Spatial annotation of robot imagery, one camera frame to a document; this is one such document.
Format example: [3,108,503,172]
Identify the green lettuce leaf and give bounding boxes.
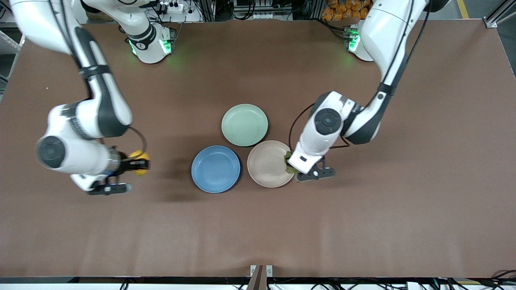
[284,151,300,175]

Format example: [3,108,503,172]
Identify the white power strip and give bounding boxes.
[158,1,185,15]

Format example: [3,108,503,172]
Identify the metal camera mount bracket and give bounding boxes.
[247,264,274,290]

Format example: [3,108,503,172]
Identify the beige plate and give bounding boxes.
[247,140,296,189]

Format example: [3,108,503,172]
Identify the bag of orange fruit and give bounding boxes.
[321,0,372,21]

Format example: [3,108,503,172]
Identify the blue plate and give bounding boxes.
[191,145,241,194]

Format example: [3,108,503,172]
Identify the yellow lemon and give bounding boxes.
[128,150,151,177]

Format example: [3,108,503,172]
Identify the aluminium frame profile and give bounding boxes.
[484,0,516,29]

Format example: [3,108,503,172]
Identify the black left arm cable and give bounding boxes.
[288,0,434,153]

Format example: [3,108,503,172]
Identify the pale green plate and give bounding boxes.
[221,104,269,147]

